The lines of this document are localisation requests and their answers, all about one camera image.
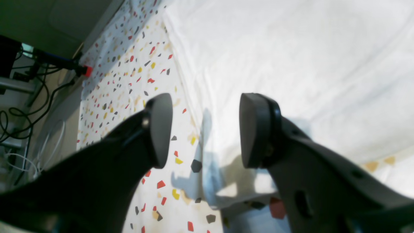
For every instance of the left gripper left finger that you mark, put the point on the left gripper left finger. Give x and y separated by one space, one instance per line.
91 191

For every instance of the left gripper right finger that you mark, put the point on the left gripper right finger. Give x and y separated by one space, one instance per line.
322 191

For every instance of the white printed T-shirt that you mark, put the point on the white printed T-shirt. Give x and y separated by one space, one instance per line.
341 70

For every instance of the terrazzo patterned tablecloth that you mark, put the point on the terrazzo patterned tablecloth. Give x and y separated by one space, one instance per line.
132 62

